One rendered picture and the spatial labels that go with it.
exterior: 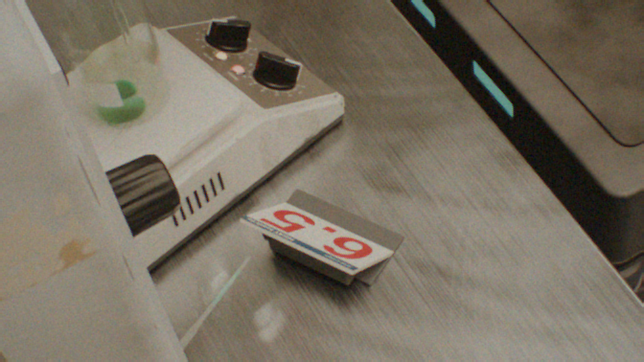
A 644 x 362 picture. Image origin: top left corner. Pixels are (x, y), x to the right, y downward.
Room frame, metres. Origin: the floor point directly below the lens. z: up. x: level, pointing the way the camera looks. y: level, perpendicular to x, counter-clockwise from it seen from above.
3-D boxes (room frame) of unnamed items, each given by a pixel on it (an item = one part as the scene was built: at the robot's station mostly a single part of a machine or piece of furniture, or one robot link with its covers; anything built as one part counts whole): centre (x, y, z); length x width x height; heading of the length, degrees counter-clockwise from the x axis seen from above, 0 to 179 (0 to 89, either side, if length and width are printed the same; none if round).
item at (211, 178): (0.60, 0.10, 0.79); 0.22 x 0.13 x 0.08; 123
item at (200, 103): (0.58, 0.12, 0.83); 0.12 x 0.12 x 0.01; 33
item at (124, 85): (0.59, 0.12, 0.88); 0.07 x 0.06 x 0.08; 25
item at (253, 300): (0.47, 0.07, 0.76); 0.06 x 0.06 x 0.02
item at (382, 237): (0.50, 0.01, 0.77); 0.09 x 0.06 x 0.04; 48
